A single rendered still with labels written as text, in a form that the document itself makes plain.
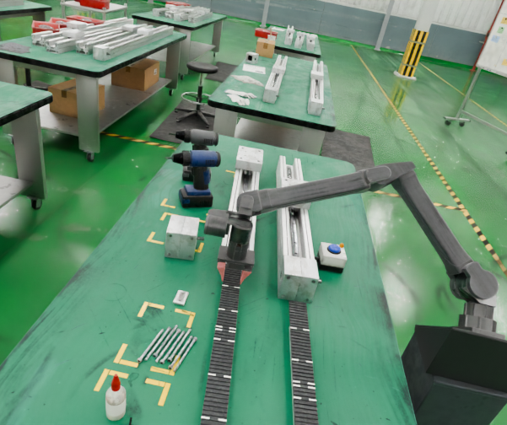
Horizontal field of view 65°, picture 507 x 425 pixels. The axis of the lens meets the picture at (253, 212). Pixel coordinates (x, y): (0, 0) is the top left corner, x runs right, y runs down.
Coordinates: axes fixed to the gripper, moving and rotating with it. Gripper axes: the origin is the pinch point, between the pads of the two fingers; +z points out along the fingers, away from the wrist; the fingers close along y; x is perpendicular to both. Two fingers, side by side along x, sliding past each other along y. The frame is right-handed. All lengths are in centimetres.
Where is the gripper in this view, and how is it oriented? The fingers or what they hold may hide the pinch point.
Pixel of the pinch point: (231, 279)
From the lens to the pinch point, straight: 119.1
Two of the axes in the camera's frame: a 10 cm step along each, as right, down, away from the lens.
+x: -0.4, 5.0, -8.7
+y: -9.8, -1.7, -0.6
